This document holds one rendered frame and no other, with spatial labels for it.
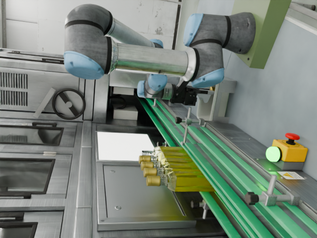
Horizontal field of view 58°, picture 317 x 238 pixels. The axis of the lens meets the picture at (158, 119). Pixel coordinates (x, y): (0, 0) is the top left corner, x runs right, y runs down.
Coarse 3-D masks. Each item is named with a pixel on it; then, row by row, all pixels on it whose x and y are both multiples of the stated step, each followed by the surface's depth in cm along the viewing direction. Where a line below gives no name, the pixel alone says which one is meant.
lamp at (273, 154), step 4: (268, 148) 85; (272, 148) 83; (276, 148) 83; (280, 148) 84; (268, 152) 84; (272, 152) 83; (276, 152) 82; (280, 152) 83; (268, 156) 84; (272, 156) 83; (276, 156) 82; (280, 156) 83; (272, 160) 83; (276, 160) 83; (280, 160) 83
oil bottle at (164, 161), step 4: (160, 160) 112; (164, 160) 111; (168, 160) 111; (172, 160) 111; (176, 160) 112; (180, 160) 112; (184, 160) 113; (188, 160) 113; (160, 164) 110; (164, 164) 109; (160, 168) 110
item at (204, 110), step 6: (216, 90) 125; (210, 96) 142; (216, 96) 125; (210, 102) 143; (198, 108) 143; (204, 108) 143; (210, 108) 144; (198, 114) 144; (204, 114) 144; (210, 114) 128; (210, 120) 128
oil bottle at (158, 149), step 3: (156, 147) 123; (159, 147) 122; (162, 147) 123; (165, 147) 123; (168, 147) 124; (171, 147) 124; (174, 147) 125; (177, 147) 125; (180, 147) 126; (153, 150) 122; (156, 150) 120; (159, 150) 120; (162, 150) 120; (165, 150) 120; (168, 150) 121; (171, 150) 121; (174, 150) 121; (177, 150) 122; (180, 150) 122; (183, 150) 123; (156, 153) 120
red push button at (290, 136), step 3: (285, 135) 84; (288, 135) 83; (291, 135) 83; (294, 135) 83; (297, 135) 83; (291, 138) 83; (294, 138) 82; (297, 138) 82; (288, 141) 84; (291, 141) 84
